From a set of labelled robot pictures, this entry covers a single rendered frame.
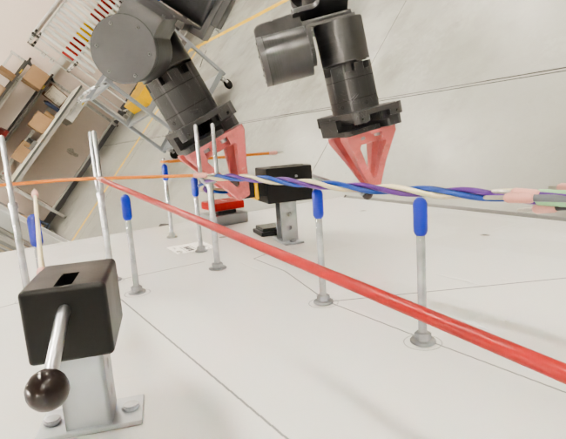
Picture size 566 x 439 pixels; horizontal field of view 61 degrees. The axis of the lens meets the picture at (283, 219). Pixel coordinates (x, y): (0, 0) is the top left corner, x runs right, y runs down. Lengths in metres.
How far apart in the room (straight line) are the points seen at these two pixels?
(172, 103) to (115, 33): 0.10
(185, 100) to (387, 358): 0.34
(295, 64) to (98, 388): 0.43
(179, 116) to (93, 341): 0.34
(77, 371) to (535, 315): 0.27
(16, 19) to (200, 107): 8.39
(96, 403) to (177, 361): 0.07
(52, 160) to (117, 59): 8.19
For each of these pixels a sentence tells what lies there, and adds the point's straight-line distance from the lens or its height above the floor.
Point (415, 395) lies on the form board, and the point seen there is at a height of 1.20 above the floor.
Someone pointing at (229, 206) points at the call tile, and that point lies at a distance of 0.72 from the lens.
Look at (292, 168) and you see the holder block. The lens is 0.55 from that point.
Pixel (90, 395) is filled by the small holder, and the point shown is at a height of 1.31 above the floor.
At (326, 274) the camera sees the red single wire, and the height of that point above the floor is 1.31.
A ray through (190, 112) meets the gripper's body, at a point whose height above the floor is 1.27.
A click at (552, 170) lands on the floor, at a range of 1.91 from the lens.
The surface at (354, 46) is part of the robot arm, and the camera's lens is 0.58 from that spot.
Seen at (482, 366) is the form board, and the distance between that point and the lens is 0.28.
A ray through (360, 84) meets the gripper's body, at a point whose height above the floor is 1.14.
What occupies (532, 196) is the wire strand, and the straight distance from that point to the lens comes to 0.23.
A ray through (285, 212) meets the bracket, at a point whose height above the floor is 1.12.
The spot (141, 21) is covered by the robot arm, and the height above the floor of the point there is 1.36.
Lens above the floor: 1.40
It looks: 31 degrees down
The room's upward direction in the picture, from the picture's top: 53 degrees counter-clockwise
